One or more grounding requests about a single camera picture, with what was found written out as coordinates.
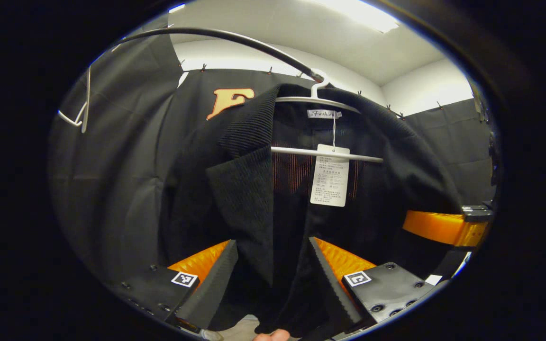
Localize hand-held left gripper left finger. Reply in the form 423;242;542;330
112;239;238;334

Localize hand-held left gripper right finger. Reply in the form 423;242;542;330
308;237;437;332

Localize black ribbed jacket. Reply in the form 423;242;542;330
162;83;465;334

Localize white clothes hanger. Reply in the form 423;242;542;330
271;71;385;164
57;66;92;134

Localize black clothes rack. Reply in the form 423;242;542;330
112;27;326;83

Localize white paper hang tag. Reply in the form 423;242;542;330
310;144;351;207

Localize black backdrop cloth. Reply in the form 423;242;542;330
48;14;496;285

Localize large ceiling light panel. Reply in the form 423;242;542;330
301;0;399;34

